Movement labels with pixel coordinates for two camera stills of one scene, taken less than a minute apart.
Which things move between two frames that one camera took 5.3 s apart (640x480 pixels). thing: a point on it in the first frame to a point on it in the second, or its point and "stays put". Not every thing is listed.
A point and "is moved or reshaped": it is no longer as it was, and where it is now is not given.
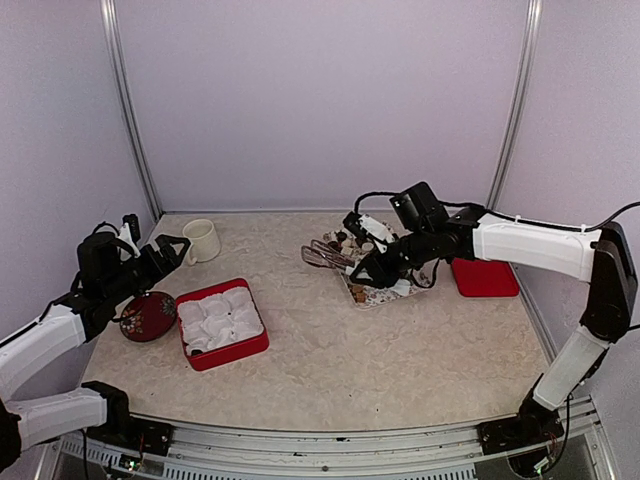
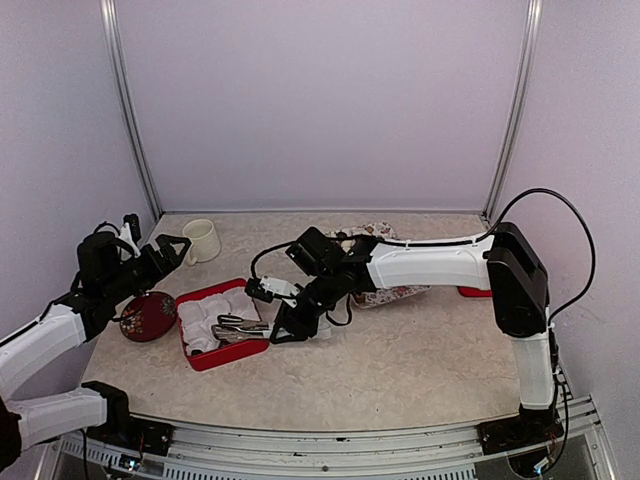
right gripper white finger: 402,286 to 324,331
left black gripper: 158,265 stays put
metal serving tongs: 325,255 is moved or reshaped
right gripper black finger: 380,269 to 302,325
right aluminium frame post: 533,17 stays put
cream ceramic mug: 205,245 stays put
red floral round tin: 148,317 stays put
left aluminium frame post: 129,102 stays put
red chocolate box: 220,324 stays put
